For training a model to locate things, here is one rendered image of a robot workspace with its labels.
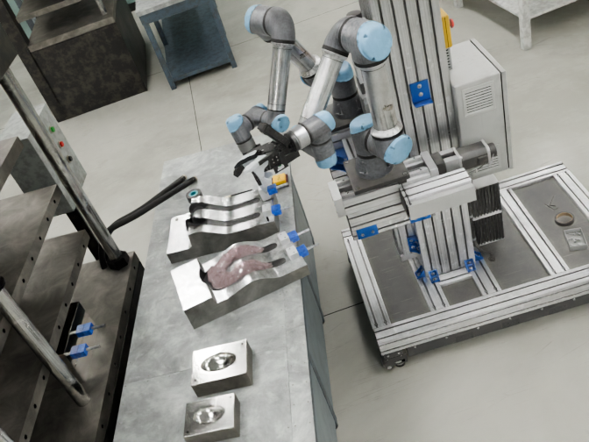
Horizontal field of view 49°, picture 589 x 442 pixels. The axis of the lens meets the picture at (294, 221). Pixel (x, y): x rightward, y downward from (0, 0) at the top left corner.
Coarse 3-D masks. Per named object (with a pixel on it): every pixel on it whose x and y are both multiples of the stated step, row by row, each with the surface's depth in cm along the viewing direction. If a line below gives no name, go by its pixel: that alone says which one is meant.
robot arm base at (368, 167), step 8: (360, 160) 249; (368, 160) 247; (376, 160) 247; (384, 160) 248; (360, 168) 251; (368, 168) 248; (376, 168) 248; (384, 168) 249; (392, 168) 252; (360, 176) 253; (368, 176) 250; (376, 176) 249
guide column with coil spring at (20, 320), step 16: (0, 304) 203; (16, 304) 207; (16, 320) 208; (32, 336) 213; (48, 352) 219; (48, 368) 223; (64, 368) 226; (64, 384) 228; (80, 384) 234; (80, 400) 235
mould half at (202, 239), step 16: (256, 192) 292; (240, 208) 287; (256, 208) 283; (176, 224) 296; (240, 224) 278; (256, 224) 274; (272, 224) 274; (176, 240) 286; (192, 240) 277; (208, 240) 277; (224, 240) 278; (240, 240) 278; (256, 240) 279; (176, 256) 282; (192, 256) 282
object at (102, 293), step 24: (96, 264) 302; (96, 288) 288; (120, 288) 284; (96, 312) 275; (120, 312) 271; (120, 336) 265; (96, 360) 253; (96, 384) 243; (48, 408) 241; (72, 408) 238; (96, 408) 234; (48, 432) 232; (72, 432) 229; (96, 432) 226
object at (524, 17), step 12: (456, 0) 580; (492, 0) 519; (504, 0) 512; (516, 0) 506; (528, 0) 472; (540, 0) 496; (552, 0) 490; (564, 0) 485; (576, 0) 483; (516, 12) 491; (528, 12) 478; (540, 12) 481; (528, 24) 483; (528, 36) 489; (528, 48) 495
